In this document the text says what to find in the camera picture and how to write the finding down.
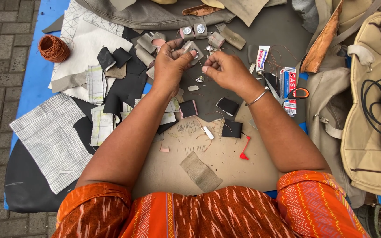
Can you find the person's right hand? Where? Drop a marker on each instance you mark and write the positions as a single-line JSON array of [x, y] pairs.
[[232, 71]]

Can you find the person's left hand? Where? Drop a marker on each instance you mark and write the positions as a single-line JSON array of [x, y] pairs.
[[167, 67]]

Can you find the grey leather piece with snap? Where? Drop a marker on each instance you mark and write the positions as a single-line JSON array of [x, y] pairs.
[[190, 46]]

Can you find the thin brown sewing thread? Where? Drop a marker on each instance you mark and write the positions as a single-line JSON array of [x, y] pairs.
[[199, 62]]

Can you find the pile of grey leather scraps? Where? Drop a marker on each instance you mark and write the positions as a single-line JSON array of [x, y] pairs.
[[146, 49]]

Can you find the white and red glue tube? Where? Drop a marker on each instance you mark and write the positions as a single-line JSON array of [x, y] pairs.
[[262, 58]]

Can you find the loose silver snap button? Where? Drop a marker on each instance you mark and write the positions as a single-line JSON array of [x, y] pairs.
[[199, 79]]

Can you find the flat olive leather piece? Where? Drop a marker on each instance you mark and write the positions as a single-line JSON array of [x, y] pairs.
[[232, 38]]

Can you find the rolled grey leather piece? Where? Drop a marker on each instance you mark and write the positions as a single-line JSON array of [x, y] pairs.
[[216, 40]]

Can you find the black leather square piece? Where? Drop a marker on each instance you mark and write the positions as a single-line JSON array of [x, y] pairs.
[[227, 106], [232, 129]]

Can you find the silver bangle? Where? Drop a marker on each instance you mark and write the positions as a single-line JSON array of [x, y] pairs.
[[258, 97]]

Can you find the folded grey piece with snap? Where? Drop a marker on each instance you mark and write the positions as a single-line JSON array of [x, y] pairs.
[[187, 32], [200, 29]]

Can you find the black leather piece pink backing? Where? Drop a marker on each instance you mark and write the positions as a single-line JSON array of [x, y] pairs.
[[188, 109]]

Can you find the black curled leather piece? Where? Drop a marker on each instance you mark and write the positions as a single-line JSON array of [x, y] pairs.
[[105, 58], [122, 57]]

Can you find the grey leather bag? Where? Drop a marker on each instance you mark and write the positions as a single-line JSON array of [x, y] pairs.
[[157, 15]]

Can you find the white and red glue box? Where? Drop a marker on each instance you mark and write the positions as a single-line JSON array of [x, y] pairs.
[[288, 89]]

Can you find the small white cylinder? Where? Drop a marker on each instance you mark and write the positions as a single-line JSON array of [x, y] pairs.
[[208, 133]]

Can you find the small brown leather scrap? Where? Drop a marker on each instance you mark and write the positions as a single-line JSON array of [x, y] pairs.
[[200, 10]]

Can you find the small grid fabric piece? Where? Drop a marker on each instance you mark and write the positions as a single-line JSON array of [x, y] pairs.
[[102, 125], [96, 83]]

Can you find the red plastic tool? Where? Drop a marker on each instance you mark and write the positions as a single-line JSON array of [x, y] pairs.
[[245, 148]]

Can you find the white patterned fabric sheet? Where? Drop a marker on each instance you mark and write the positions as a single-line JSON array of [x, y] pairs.
[[84, 49]]

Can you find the long brown leather scrap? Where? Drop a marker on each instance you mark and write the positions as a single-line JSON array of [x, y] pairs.
[[321, 43]]

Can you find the grey textured leather strip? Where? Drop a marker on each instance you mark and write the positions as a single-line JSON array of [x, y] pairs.
[[201, 172]]

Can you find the orange thread spool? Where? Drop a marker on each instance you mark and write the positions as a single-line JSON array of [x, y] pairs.
[[54, 48]]

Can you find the blue table cover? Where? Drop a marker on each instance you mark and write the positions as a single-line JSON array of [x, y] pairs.
[[31, 82]]

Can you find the large grey grid fabric piece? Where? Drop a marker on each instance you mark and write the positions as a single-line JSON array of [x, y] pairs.
[[50, 142]]

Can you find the person's orange patterned clothing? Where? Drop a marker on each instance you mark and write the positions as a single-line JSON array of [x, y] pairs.
[[210, 211]]

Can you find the beige backpack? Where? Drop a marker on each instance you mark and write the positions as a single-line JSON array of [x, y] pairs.
[[372, 109]]

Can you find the large black leather sheet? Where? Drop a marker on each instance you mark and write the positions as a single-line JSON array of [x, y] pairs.
[[31, 178]]

